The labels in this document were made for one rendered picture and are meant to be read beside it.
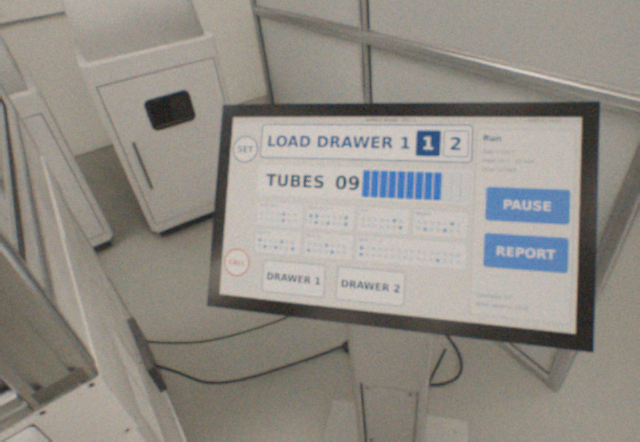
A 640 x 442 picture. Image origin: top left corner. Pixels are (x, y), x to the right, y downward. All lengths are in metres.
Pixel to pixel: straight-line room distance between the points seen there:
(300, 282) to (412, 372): 0.36
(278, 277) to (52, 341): 0.29
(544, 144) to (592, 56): 0.56
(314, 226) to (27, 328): 0.37
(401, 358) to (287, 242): 0.36
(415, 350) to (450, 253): 0.29
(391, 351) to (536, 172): 0.42
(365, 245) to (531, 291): 0.22
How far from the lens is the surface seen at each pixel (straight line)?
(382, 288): 0.57
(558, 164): 0.59
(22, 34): 3.69
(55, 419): 0.71
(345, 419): 1.55
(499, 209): 0.57
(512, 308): 0.58
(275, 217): 0.60
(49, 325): 0.60
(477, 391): 1.67
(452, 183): 0.57
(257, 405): 1.66
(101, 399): 0.71
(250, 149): 0.63
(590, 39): 1.13
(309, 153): 0.60
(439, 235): 0.56
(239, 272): 0.62
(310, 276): 0.59
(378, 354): 0.83
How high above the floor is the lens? 1.43
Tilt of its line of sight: 35 degrees down
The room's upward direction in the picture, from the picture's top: 7 degrees counter-clockwise
